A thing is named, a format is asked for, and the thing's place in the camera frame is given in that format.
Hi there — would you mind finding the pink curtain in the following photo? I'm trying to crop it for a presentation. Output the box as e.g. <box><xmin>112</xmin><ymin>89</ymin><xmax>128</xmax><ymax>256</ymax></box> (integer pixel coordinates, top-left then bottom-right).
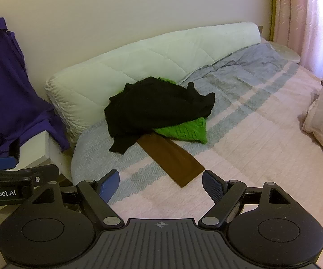
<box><xmin>271</xmin><ymin>0</ymin><xmax>323</xmax><ymax>83</ymax></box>

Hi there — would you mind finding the purple shirt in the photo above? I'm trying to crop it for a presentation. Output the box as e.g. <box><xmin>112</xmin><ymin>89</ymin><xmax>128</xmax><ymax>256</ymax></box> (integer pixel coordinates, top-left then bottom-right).
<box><xmin>0</xmin><ymin>15</ymin><xmax>70</xmax><ymax>159</ymax></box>

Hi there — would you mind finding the green knit sweater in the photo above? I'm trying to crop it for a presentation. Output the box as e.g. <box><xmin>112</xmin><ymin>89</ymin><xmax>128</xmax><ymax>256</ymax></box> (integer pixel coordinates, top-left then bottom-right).
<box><xmin>114</xmin><ymin>76</ymin><xmax>208</xmax><ymax>145</ymax></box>

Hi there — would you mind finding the black garment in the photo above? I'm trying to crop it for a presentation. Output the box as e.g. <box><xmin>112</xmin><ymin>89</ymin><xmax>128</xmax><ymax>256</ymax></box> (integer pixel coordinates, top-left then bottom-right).
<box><xmin>104</xmin><ymin>76</ymin><xmax>216</xmax><ymax>154</ymax></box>

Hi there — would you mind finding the white nightstand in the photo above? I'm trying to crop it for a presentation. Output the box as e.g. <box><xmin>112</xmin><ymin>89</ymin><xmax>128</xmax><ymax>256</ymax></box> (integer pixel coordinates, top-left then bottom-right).
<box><xmin>17</xmin><ymin>130</ymin><xmax>73</xmax><ymax>180</ymax></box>

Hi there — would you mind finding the white quilted headboard cushion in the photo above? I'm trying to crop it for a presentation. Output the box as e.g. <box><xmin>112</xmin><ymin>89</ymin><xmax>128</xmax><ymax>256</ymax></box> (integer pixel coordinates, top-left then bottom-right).
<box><xmin>45</xmin><ymin>22</ymin><xmax>261</xmax><ymax>143</ymax></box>

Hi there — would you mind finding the brown cloth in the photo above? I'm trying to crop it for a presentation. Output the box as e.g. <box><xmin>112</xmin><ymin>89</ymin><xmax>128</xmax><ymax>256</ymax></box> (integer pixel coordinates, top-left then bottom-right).
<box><xmin>137</xmin><ymin>134</ymin><xmax>205</xmax><ymax>188</ymax></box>

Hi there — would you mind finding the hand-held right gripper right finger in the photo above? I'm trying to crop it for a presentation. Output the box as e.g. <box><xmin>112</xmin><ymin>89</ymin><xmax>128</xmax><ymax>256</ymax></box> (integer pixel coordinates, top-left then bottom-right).
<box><xmin>198</xmin><ymin>169</ymin><xmax>291</xmax><ymax>229</ymax></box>

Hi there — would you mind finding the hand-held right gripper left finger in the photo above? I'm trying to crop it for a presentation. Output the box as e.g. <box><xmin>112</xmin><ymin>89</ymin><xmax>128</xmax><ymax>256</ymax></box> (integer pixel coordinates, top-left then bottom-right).
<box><xmin>32</xmin><ymin>169</ymin><xmax>124</xmax><ymax>229</ymax></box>

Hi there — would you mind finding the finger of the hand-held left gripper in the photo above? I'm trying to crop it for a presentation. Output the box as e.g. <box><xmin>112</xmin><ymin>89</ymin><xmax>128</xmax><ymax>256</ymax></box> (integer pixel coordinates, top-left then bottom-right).
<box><xmin>0</xmin><ymin>165</ymin><xmax>59</xmax><ymax>188</ymax></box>
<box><xmin>0</xmin><ymin>139</ymin><xmax>20</xmax><ymax>171</ymax></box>

